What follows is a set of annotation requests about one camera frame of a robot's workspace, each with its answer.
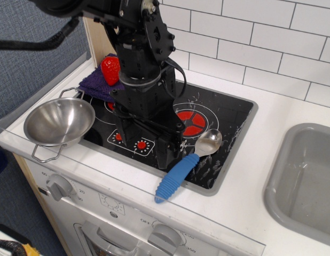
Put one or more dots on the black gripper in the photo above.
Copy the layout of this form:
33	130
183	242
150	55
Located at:
147	103

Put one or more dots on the red toy strawberry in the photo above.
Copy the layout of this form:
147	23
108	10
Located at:
110	68

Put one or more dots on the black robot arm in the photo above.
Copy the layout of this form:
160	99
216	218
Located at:
143	46

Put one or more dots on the black toy stovetop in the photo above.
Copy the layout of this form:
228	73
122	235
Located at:
200	110

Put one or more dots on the purple knitted cloth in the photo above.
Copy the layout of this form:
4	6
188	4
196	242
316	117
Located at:
96	86

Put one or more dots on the grey left oven knob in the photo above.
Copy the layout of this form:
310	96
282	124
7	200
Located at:
58	187

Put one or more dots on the grey oven knob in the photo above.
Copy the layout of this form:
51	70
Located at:
58	187
167	240

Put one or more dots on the grey right oven knob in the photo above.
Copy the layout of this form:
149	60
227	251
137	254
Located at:
167	240

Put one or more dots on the yellow object at corner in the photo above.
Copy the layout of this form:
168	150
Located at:
30	251

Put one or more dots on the grey toy sink basin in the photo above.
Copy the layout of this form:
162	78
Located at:
297	194

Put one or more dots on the blue handled metal spoon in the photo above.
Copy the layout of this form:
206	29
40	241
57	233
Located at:
207	144

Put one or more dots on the steel bowl with handles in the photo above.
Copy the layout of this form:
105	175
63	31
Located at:
61	122

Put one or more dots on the oven door with handle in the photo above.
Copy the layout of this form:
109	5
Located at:
110	240

